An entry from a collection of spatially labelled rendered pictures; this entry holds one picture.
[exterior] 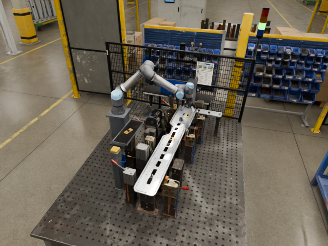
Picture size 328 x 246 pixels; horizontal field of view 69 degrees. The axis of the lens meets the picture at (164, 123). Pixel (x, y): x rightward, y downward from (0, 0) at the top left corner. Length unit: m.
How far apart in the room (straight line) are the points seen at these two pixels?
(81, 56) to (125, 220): 3.58
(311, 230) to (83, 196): 2.46
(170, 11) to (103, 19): 4.85
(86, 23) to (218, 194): 3.63
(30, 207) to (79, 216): 1.25
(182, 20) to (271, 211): 7.20
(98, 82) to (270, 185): 3.57
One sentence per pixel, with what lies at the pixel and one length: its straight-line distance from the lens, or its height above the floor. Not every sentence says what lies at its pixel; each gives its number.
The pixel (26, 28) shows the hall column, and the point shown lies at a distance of 9.64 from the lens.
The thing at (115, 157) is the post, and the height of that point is 1.10.
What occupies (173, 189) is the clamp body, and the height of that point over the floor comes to 1.03.
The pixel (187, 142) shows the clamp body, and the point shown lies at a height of 0.96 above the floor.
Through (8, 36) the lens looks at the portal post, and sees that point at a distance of 8.82.
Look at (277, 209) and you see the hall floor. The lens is 3.34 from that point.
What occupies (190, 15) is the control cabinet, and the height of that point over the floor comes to 0.94.
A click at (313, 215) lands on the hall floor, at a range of 3.48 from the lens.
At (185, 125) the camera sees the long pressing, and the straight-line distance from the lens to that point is 2.54.
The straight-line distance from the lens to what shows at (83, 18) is 4.73.
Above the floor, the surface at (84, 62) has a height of 0.79.
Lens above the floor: 2.43
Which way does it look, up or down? 34 degrees down
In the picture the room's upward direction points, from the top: 1 degrees clockwise
